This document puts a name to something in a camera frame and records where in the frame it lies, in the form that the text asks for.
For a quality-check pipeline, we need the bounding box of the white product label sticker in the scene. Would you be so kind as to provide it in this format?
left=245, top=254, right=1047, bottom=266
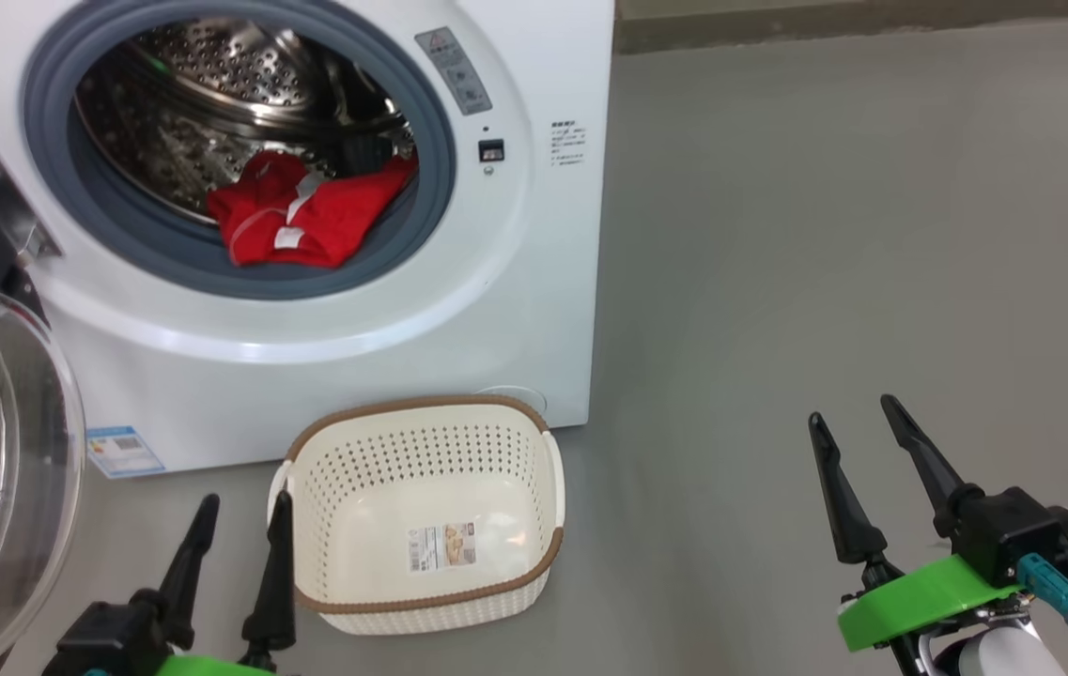
left=407, top=522, right=478, bottom=574

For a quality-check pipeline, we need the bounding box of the red and white garment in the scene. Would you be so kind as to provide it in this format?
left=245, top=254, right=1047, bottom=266
left=207, top=150, right=419, bottom=269

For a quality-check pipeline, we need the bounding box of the blue energy label sticker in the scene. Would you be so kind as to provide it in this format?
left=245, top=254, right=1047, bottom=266
left=85, top=425, right=166, bottom=480

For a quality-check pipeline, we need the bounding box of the teal cable connector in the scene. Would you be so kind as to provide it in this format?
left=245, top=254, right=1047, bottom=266
left=1017, top=552, right=1068, bottom=639

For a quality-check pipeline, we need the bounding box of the grey warning sticker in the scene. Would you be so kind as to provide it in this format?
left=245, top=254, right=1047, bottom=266
left=414, top=26, right=494, bottom=116

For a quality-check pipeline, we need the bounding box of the perforated steel drum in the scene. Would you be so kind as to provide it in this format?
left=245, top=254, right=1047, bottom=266
left=73, top=19, right=417, bottom=226

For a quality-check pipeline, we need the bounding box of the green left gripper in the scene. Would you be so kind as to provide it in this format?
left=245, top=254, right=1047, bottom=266
left=153, top=489, right=298, bottom=676

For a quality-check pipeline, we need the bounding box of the metal door hinge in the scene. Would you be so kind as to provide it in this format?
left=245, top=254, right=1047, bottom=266
left=0, top=130, right=63, bottom=264

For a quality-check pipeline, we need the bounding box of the white washing machine body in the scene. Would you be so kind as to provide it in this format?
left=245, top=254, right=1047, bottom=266
left=0, top=0, right=616, bottom=475

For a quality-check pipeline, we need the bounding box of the cream basket brown rim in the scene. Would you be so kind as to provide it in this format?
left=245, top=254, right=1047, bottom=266
left=268, top=394, right=566, bottom=636

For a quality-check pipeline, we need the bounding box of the round filter cover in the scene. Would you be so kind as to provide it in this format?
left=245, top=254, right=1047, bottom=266
left=475, top=385, right=549, bottom=416

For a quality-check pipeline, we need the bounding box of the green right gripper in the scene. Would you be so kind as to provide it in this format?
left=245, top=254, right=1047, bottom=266
left=808, top=394, right=1028, bottom=676

